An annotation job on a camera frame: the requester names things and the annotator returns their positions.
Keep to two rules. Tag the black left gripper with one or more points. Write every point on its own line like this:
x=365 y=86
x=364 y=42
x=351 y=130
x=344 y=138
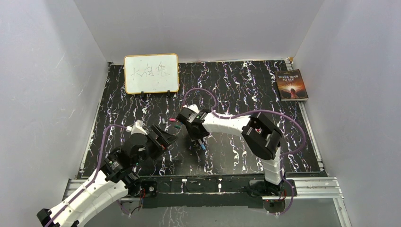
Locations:
x=164 y=139

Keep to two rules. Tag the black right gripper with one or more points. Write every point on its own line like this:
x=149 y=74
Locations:
x=195 y=136

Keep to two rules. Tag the blue capped marker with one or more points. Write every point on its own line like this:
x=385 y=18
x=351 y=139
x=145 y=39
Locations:
x=201 y=143

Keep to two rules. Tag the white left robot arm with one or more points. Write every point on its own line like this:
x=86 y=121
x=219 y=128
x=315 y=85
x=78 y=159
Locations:
x=112 y=179

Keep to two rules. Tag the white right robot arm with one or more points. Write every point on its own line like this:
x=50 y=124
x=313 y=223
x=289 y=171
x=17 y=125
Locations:
x=260 y=134

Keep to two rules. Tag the small whiteboard with writing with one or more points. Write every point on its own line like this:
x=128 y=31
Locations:
x=151 y=73

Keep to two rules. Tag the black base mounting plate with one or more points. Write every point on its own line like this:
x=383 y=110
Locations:
x=246 y=198

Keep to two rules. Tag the dark paperback book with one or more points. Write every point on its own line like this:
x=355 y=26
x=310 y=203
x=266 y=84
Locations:
x=291 y=86

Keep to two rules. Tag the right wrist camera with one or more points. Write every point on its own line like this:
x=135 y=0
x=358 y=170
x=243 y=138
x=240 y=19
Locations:
x=194 y=108

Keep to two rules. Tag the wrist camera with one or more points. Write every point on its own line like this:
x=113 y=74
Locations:
x=137 y=127
x=194 y=108

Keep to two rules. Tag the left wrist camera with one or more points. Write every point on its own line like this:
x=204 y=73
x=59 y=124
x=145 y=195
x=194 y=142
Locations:
x=137 y=127

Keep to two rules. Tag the aluminium frame rail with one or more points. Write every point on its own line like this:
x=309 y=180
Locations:
x=304 y=187

